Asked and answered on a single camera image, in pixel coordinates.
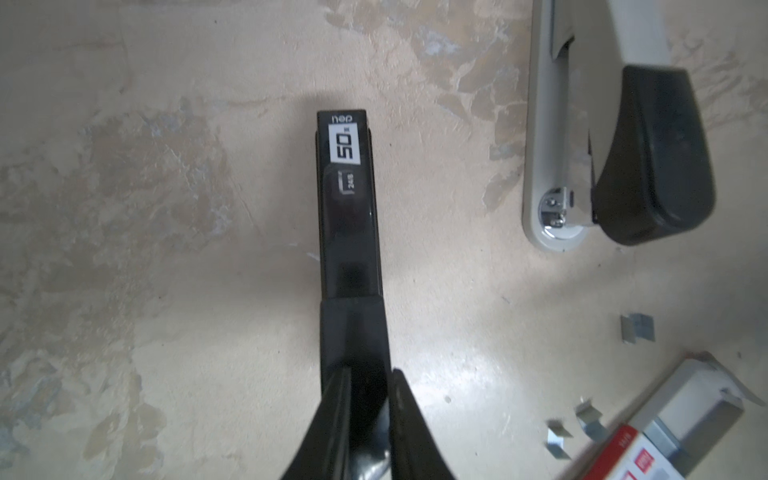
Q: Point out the red white staple box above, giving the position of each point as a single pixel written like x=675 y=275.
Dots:
x=630 y=455

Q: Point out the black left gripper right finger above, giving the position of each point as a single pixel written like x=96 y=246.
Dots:
x=414 y=453

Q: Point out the loose staple fragment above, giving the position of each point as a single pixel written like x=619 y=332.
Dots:
x=637 y=326
x=589 y=419
x=557 y=434

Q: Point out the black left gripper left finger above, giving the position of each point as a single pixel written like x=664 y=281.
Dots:
x=324 y=451

